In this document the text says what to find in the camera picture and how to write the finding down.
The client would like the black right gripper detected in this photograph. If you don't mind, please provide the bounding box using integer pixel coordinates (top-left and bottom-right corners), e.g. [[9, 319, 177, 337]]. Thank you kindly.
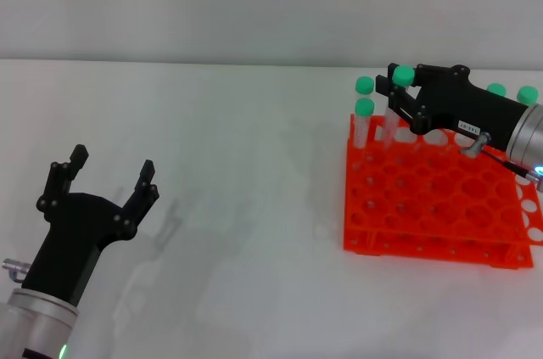
[[374, 62, 529, 153]]

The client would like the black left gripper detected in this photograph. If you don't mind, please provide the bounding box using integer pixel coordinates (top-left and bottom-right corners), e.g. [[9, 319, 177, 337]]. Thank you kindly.
[[20, 143, 160, 307]]

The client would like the orange test tube rack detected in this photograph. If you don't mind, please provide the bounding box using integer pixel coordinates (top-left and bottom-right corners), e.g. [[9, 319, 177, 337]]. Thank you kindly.
[[341, 113, 543, 270]]

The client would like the right arm cable with plug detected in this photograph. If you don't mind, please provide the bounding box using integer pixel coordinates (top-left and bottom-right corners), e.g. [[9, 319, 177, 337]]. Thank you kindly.
[[461, 131, 543, 193]]

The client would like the arm cable with plug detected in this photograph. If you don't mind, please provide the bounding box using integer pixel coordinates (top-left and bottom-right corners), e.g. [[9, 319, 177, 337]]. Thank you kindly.
[[461, 131, 543, 193], [2, 258, 33, 286]]

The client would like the left arm cable with plug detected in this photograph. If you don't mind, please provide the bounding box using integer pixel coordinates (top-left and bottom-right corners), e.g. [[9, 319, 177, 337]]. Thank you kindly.
[[2, 258, 33, 286]]

